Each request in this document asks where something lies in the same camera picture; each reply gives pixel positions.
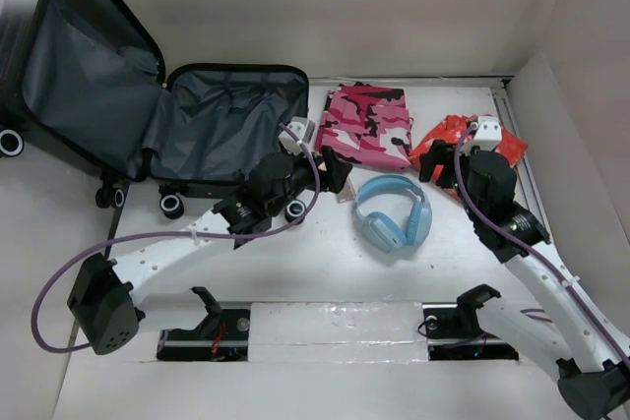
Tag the pink camouflage garment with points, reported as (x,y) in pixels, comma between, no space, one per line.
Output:
(367,125)

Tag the blue headphones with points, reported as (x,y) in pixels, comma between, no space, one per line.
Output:
(379,228)

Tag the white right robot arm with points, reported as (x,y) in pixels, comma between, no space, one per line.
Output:
(577,347)

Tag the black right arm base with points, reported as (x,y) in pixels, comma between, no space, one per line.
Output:
(452,331)

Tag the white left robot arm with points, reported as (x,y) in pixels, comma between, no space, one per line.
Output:
(110,298)

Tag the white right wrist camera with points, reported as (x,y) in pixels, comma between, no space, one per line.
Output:
(488,133)

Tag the small tan card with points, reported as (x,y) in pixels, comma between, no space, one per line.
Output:
(347,192)

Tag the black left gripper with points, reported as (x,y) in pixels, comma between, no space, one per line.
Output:
(336,170)

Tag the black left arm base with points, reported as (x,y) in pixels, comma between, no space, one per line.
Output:
(222,335)

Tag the orange white garment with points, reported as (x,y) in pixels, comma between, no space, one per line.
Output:
(449,130)

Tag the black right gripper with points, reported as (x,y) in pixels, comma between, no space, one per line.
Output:
(441,152)

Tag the white foam base cover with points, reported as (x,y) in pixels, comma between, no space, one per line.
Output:
(336,333)

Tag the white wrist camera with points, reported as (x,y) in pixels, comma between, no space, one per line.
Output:
(488,133)
(299,131)

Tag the black white space suitcase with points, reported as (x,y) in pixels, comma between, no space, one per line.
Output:
(87,77)

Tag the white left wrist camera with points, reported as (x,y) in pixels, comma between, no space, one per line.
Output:
(299,131)

